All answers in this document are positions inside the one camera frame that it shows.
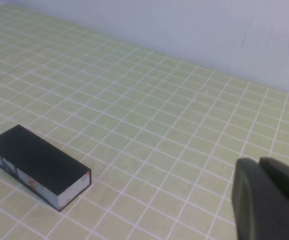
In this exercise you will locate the green white checkered tablecloth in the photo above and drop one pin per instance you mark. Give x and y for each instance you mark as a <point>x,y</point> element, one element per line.
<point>134,100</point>

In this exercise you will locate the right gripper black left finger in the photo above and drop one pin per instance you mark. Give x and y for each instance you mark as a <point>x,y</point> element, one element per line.
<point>259,207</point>

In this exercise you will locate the black printed glasses case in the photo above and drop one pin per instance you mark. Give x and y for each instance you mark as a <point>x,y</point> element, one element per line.
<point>39,162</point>

